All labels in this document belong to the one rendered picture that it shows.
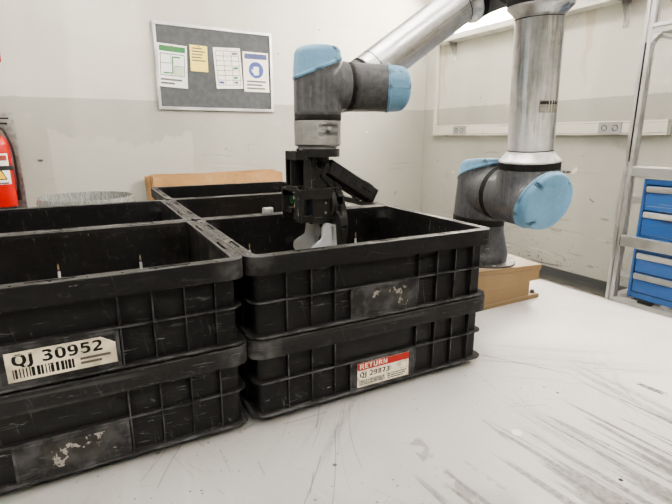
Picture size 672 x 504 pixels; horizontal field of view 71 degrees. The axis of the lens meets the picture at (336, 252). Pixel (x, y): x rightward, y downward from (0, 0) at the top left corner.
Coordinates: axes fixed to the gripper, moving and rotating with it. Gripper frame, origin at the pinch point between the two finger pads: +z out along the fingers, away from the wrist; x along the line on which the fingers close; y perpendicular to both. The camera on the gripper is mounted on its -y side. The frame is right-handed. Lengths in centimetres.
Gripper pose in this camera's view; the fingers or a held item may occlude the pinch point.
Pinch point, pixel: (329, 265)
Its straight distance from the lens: 82.5
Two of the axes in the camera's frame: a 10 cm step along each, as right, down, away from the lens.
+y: -8.5, 1.3, -5.2
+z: 0.0, 9.7, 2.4
